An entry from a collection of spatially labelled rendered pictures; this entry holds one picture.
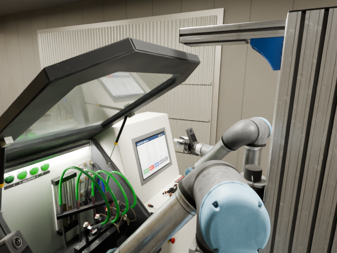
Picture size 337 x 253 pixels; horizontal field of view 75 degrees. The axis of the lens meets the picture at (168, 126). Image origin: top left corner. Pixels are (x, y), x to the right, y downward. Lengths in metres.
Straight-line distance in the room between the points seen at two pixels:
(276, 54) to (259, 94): 1.97
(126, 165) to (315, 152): 1.13
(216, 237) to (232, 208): 0.06
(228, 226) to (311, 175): 0.35
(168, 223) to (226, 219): 0.22
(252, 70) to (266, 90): 0.27
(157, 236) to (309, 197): 0.41
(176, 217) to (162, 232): 0.05
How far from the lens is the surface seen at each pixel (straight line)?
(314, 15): 0.66
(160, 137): 1.85
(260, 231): 0.42
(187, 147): 1.44
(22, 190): 1.39
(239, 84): 2.70
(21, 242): 0.60
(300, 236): 0.78
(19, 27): 5.06
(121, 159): 1.48
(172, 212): 0.57
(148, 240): 0.62
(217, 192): 0.40
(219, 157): 1.12
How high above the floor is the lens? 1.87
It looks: 12 degrees down
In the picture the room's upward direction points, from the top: 1 degrees clockwise
